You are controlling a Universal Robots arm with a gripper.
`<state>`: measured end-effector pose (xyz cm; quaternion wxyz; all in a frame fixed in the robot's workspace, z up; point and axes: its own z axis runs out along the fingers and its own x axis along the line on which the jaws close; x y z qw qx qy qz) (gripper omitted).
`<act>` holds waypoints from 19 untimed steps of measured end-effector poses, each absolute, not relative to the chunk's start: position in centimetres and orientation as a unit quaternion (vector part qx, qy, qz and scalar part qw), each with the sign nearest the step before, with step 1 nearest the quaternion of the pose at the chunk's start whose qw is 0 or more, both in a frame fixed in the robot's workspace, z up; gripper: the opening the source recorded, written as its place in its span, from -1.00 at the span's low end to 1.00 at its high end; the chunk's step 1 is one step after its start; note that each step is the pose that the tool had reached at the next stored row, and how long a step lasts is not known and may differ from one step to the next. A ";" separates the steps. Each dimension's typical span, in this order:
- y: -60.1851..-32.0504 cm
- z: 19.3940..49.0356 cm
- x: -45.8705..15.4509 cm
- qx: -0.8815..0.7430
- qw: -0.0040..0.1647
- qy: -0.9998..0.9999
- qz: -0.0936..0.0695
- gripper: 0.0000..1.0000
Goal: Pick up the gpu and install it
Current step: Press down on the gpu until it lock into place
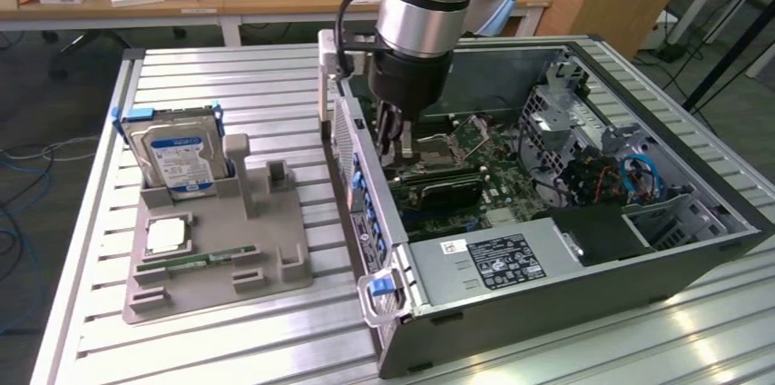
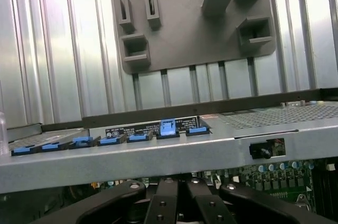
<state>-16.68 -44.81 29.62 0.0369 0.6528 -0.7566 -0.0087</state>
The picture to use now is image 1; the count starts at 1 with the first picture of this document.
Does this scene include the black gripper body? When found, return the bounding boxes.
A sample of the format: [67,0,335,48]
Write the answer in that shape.
[366,48,454,122]

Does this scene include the black graphics card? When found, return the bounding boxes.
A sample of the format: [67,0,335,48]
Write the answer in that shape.
[387,155,487,215]

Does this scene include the CPU socket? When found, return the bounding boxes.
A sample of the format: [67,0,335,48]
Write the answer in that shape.
[416,134,471,173]

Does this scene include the installed black RAM stick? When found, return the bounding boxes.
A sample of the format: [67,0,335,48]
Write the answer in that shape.
[399,169,479,186]

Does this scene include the metal socket cover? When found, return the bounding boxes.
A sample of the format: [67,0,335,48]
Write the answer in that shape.
[451,114,492,151]

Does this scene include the green motherboard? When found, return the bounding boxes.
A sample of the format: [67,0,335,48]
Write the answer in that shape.
[362,103,550,241]

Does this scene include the grey power supply unit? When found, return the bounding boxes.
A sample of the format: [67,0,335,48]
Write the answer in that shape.
[402,216,587,309]

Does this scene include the hard disk in blue caddy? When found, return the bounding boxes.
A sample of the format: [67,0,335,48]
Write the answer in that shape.
[108,104,235,201]

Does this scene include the black plastic air shroud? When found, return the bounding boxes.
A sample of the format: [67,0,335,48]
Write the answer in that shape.
[554,202,656,267]

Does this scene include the green RAM stick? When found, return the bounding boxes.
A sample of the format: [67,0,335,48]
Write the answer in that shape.
[136,244,259,273]

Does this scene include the silver CPU chip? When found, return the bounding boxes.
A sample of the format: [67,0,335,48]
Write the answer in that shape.
[144,220,188,255]

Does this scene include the open black PC case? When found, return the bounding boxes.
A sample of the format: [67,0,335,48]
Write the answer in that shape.
[318,35,766,380]

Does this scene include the grey parts rack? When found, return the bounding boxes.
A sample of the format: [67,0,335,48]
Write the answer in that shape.
[123,133,316,327]

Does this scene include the metal disk bay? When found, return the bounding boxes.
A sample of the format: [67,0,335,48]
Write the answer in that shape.
[623,192,731,251]

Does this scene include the black stand pole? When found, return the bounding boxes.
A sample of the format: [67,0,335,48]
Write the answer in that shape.
[682,0,775,114]

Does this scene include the black chair base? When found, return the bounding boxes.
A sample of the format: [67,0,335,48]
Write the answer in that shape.
[45,30,134,81]

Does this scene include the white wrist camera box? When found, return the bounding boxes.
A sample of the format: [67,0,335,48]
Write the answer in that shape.
[320,29,372,71]

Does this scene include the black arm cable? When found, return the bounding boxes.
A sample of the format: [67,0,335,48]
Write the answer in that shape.
[335,0,388,76]

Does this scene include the red and black wire bundle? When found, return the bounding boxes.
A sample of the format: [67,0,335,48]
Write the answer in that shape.
[562,153,624,205]

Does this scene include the blue data wire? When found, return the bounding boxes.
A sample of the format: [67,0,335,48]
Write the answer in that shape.
[620,153,667,204]

